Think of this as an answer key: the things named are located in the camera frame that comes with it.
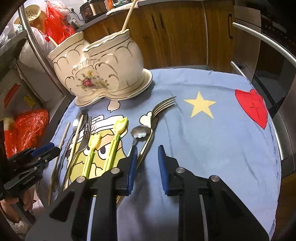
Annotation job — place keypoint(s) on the electric pressure cooker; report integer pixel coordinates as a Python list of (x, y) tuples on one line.
[(92, 9)]

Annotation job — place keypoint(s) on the red plastic bag lower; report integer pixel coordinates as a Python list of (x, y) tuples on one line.
[(25, 131)]

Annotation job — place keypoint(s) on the red plastic bag hanging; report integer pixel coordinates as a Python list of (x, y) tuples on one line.
[(56, 24)]

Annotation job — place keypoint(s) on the large steel spoon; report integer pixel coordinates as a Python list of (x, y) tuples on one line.
[(58, 165)]

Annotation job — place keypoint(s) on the blue cartoon cloth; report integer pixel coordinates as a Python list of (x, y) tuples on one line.
[(218, 126)]

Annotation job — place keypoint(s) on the flower shaped small spoon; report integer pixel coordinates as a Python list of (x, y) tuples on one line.
[(138, 132)]

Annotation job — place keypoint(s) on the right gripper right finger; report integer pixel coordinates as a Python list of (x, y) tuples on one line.
[(208, 208)]

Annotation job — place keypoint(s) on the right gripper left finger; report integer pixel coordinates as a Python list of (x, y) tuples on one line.
[(86, 210)]

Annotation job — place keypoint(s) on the yellow colander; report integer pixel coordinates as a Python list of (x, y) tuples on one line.
[(36, 17)]

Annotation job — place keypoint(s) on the cream ceramic utensil holder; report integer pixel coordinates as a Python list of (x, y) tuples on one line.
[(112, 68)]

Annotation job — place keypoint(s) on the white towel on counter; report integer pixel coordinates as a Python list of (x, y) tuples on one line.
[(120, 8)]

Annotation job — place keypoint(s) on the built-in oven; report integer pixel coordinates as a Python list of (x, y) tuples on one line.
[(265, 54)]

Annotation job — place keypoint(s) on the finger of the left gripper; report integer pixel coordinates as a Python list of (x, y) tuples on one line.
[(40, 151), (48, 156)]

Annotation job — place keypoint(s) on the gold fork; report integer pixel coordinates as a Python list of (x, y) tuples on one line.
[(151, 120)]

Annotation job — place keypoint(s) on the steel fork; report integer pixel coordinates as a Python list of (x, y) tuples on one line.
[(81, 144)]

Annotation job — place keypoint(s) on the wooden kitchen cabinets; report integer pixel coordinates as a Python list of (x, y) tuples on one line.
[(184, 33)]

